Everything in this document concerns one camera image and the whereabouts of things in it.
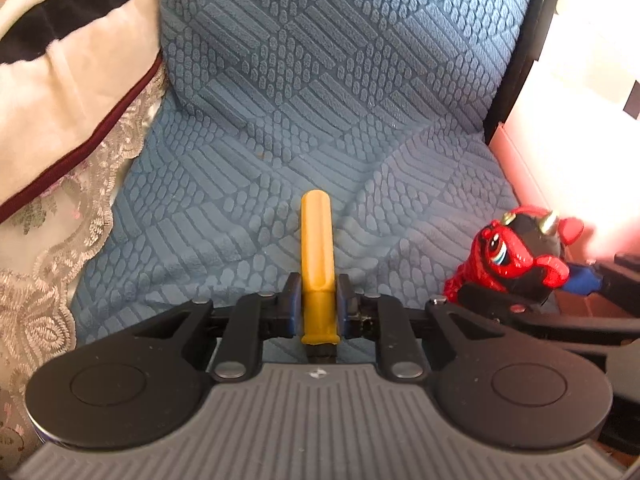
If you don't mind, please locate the yellow screwdriver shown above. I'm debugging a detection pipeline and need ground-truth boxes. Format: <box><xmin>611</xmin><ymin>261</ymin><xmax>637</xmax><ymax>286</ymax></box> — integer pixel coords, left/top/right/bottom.
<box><xmin>300</xmin><ymin>190</ymin><xmax>342</xmax><ymax>364</ymax></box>

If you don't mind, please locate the red and black toy figure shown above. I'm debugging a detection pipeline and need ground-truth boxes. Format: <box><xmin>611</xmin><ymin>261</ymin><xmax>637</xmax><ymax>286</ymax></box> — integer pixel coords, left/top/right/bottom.
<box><xmin>444</xmin><ymin>205</ymin><xmax>585</xmax><ymax>307</ymax></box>

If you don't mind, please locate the lace bed sheet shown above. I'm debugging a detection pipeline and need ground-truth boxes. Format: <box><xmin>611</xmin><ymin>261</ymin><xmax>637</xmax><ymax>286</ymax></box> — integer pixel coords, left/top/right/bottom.
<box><xmin>0</xmin><ymin>64</ymin><xmax>169</xmax><ymax>457</ymax></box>

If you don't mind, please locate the pink cardboard box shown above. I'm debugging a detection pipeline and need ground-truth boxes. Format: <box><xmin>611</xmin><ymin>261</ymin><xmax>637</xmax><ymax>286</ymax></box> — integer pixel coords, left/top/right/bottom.
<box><xmin>487</xmin><ymin>80</ymin><xmax>640</xmax><ymax>322</ymax></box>

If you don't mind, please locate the blue textured chair cover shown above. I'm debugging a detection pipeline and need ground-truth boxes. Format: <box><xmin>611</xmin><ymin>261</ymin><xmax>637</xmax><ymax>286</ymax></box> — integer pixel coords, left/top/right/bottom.
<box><xmin>70</xmin><ymin>0</ymin><xmax>540</xmax><ymax>332</ymax></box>

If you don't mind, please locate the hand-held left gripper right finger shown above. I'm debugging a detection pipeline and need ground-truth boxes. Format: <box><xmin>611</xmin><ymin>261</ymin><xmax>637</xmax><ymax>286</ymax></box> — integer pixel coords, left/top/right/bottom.
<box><xmin>336</xmin><ymin>273</ymin><xmax>505</xmax><ymax>381</ymax></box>

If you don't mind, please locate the black chair frame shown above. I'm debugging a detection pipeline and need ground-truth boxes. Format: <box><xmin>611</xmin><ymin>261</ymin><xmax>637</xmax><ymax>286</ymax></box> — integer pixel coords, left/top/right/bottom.
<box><xmin>481</xmin><ymin>0</ymin><xmax>559</xmax><ymax>144</ymax></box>

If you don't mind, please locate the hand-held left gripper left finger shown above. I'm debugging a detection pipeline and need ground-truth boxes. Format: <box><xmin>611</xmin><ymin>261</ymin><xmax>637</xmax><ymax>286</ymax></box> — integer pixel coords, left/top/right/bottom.
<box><xmin>132</xmin><ymin>273</ymin><xmax>304</xmax><ymax>381</ymax></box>

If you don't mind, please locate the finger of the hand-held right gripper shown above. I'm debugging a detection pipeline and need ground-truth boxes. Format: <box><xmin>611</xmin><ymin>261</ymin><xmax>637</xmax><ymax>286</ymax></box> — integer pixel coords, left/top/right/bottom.
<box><xmin>561</xmin><ymin>253</ymin><xmax>640</xmax><ymax>302</ymax></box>
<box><xmin>457</xmin><ymin>282</ymin><xmax>640</xmax><ymax>347</ymax></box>

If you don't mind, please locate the cream pillow with maroon trim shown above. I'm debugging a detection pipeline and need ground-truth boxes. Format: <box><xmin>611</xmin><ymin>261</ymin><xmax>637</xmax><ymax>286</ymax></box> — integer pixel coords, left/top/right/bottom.
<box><xmin>0</xmin><ymin>0</ymin><xmax>167</xmax><ymax>224</ymax></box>

